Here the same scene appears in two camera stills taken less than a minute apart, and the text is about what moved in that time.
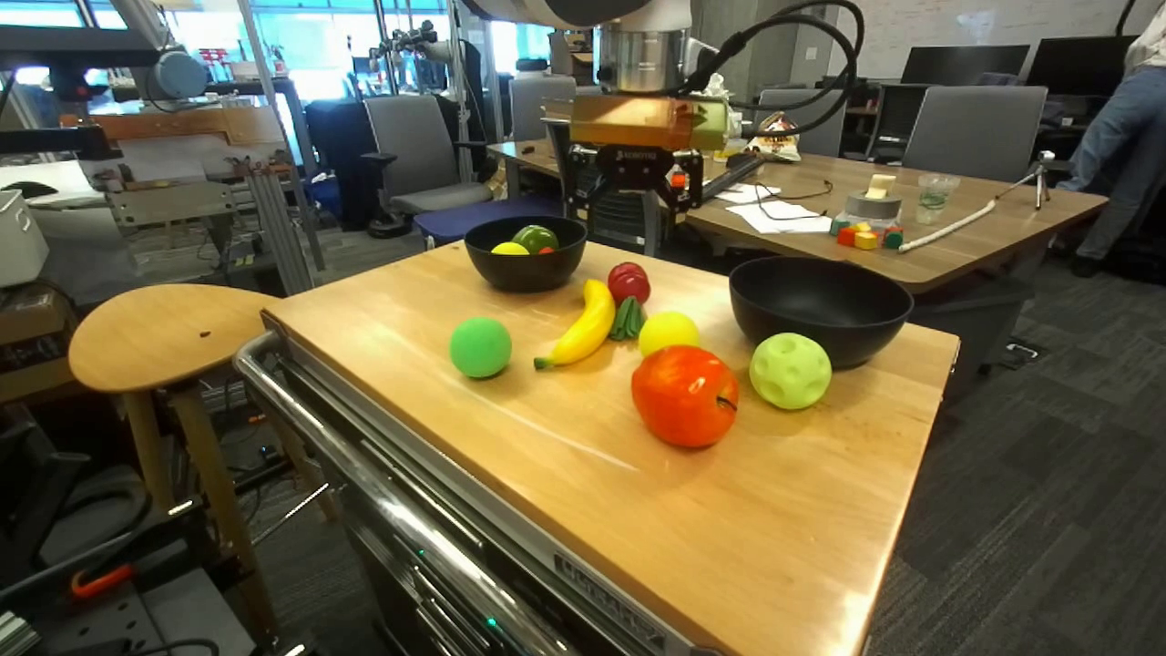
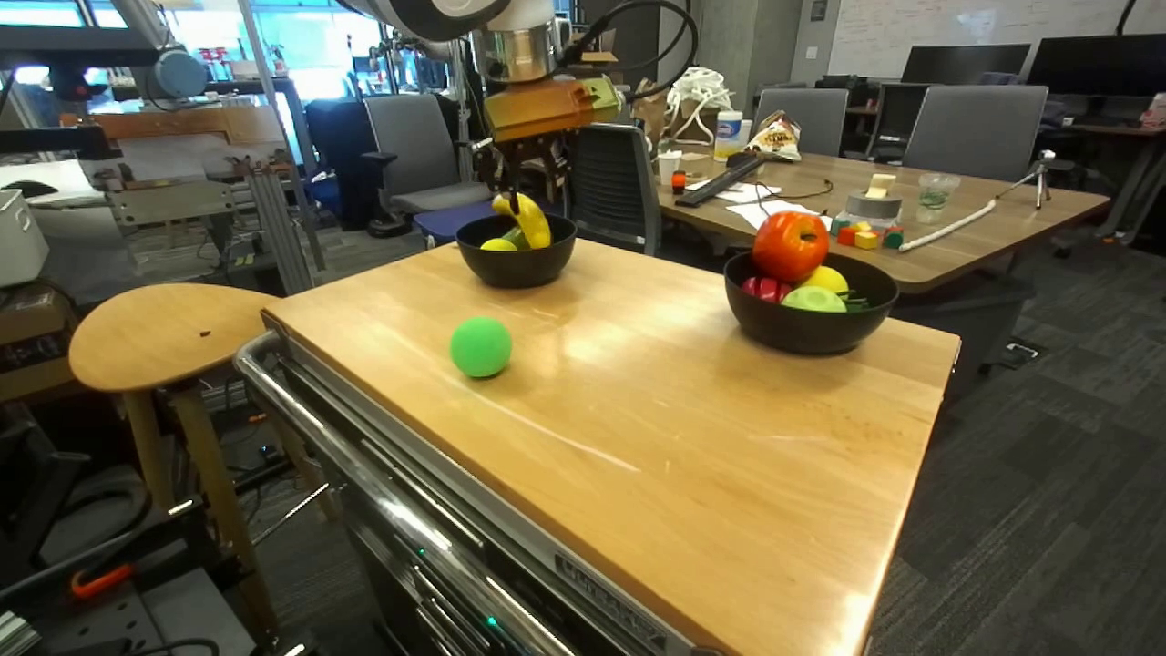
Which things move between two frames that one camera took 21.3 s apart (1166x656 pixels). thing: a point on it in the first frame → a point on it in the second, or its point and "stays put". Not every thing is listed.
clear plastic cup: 934,192 stays put
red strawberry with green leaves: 627,287 → 765,288
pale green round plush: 792,368 → 821,301
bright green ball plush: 479,348 stays put
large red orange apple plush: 687,394 → 789,247
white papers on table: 772,213 stays put
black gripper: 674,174 → 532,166
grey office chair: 424,159 stays put
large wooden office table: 904,218 stays put
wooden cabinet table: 536,514 stays put
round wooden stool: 165,338 stays put
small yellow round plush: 670,334 → 821,273
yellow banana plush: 593,328 → 529,233
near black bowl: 527,253 stays put
